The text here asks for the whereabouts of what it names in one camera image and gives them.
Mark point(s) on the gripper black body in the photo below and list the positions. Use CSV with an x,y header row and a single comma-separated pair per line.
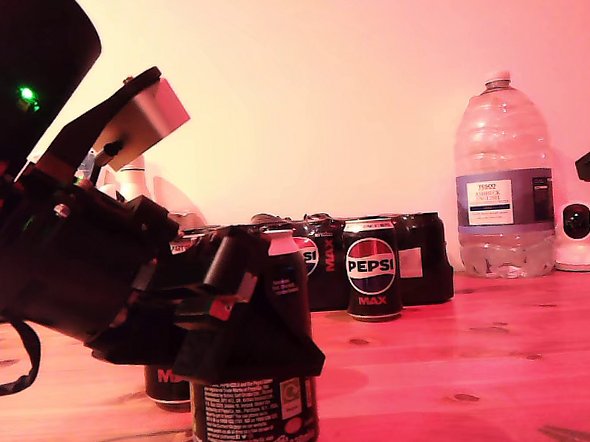
x,y
67,265

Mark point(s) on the black Pepsi Max can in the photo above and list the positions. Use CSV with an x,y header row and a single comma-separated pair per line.
x,y
247,419
165,384
375,296

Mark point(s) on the black shrink-wrapped Pepsi multipack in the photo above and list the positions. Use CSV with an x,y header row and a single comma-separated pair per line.
x,y
427,253

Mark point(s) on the large clear water bottle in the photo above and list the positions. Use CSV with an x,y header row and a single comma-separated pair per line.
x,y
500,133

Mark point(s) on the white container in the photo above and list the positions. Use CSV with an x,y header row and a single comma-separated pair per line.
x,y
133,183

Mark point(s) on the small white round camera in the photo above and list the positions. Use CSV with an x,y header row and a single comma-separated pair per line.
x,y
580,258

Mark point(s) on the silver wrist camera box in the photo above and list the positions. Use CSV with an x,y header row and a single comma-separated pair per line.
x,y
148,120

